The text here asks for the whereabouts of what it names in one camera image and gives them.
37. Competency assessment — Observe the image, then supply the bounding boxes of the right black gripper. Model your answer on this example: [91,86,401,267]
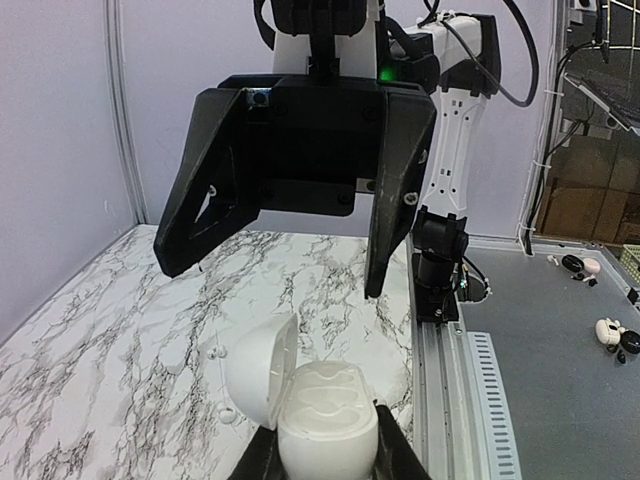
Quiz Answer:
[154,51,440,299]

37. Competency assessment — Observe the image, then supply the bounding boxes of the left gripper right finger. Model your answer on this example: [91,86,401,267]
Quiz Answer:
[372,405,431,480]

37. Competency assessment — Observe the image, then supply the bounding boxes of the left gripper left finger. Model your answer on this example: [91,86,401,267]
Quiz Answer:
[239,427,285,480]

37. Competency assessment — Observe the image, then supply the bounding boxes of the white earbud charging case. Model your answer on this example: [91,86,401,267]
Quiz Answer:
[225,313,379,479]

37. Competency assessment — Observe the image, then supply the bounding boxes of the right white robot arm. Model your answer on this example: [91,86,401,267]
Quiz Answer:
[154,1,501,298]

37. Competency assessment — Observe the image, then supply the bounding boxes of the spare white earbud case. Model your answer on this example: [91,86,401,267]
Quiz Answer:
[595,318,623,347]

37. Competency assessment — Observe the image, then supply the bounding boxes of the spare black earbud case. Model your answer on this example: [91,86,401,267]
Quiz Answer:
[613,330,640,365]

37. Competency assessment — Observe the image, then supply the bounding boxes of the white earbud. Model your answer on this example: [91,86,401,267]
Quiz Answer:
[218,406,237,425]
[207,347,228,360]

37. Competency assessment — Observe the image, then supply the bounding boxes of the stacked cardboard boxes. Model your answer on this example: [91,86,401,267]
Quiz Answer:
[536,132,639,245]

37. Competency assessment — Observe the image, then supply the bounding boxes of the aluminium front rail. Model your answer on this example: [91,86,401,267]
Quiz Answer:
[406,243,522,479]

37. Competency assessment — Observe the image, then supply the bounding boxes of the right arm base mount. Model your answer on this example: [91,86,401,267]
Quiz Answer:
[411,206,491,324]

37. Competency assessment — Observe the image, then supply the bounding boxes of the right aluminium corner post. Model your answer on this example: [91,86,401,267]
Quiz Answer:
[102,0,149,224]

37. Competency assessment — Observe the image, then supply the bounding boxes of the white cable bundle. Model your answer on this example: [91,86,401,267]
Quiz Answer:
[514,0,566,256]

